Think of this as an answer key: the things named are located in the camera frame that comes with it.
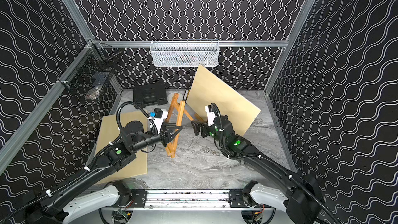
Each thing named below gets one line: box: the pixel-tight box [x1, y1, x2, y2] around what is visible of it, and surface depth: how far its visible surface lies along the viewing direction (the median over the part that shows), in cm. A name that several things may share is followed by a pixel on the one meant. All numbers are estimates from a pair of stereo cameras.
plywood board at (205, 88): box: [186, 64, 262, 137], surface depth 85 cm
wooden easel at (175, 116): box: [164, 92, 194, 159], surface depth 66 cm
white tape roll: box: [166, 92, 183, 105], surface depth 119 cm
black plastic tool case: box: [133, 82, 168, 108], surface depth 112 cm
